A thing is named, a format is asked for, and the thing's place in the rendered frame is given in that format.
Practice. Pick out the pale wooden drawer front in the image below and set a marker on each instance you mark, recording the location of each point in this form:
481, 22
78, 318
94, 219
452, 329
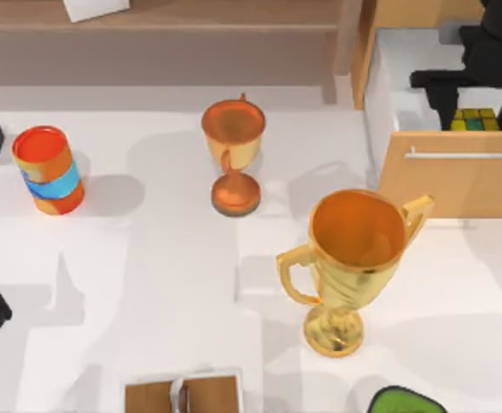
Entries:
448, 185

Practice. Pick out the multicoloured puzzle cube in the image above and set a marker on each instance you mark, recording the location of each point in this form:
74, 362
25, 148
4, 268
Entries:
476, 120

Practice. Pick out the orange and blue can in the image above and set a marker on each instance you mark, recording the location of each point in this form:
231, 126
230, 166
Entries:
49, 172

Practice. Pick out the wooden open shelf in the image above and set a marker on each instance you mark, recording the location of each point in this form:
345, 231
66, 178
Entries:
169, 47

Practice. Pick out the brown open book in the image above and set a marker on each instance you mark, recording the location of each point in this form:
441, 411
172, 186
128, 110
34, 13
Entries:
156, 396

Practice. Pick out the small bronze trophy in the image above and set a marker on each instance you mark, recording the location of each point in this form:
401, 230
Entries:
234, 137

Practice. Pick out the wooden cupboard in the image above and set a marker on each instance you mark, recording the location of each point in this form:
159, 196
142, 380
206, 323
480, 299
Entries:
365, 51

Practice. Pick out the large gold trophy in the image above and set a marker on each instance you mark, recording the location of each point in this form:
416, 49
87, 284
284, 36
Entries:
354, 258

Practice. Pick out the green item with black rim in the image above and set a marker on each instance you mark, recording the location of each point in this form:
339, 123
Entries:
405, 402

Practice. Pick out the white drawer inside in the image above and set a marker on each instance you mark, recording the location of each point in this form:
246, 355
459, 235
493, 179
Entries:
397, 64

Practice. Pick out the white flat sheet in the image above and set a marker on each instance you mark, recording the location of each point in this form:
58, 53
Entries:
96, 8

